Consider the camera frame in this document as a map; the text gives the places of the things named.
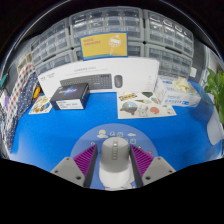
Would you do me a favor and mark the white and blue tissue box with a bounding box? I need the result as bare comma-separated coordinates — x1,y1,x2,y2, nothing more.
154,74,202,108

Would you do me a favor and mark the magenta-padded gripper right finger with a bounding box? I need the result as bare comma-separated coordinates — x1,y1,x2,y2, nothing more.
129,143,177,188

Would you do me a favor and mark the small yellow item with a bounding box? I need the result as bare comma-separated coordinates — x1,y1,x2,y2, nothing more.
32,85,42,100

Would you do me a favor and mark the red blue checkered cloth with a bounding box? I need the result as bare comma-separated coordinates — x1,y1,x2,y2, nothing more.
6,63,36,118

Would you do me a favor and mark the white plant pot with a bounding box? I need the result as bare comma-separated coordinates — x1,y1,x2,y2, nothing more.
206,108,224,147

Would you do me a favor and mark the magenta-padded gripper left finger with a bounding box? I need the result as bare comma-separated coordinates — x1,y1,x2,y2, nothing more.
50,143,99,189

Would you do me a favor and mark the cartoon sticker sheet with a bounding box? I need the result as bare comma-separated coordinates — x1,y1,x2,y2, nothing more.
116,90,178,120

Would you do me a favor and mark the long white keyboard box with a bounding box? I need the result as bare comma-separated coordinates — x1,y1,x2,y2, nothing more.
37,57,160,98

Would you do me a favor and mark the yellow and blue box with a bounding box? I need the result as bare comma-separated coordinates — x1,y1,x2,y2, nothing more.
79,31,129,62

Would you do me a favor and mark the white wicker basket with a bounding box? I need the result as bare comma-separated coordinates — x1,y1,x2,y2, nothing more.
16,53,34,74

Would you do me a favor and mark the small black product box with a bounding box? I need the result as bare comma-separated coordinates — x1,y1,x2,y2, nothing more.
49,82,91,111

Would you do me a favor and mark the green leafy plant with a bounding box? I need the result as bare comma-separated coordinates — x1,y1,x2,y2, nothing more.
200,67,224,125

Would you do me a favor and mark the white computer mouse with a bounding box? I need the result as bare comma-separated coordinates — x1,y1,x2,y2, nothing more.
98,136,135,189

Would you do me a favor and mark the teal item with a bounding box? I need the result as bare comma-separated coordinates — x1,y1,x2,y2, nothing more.
0,73,8,88

